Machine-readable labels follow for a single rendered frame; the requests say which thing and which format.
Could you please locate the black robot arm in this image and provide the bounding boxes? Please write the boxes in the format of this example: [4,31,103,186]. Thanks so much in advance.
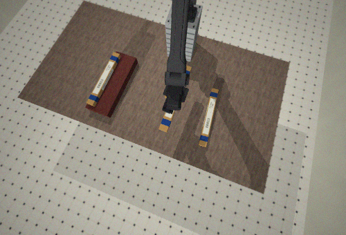
[162,0,197,114]

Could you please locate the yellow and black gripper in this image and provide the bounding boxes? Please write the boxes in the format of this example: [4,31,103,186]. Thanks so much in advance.
[163,85,189,103]

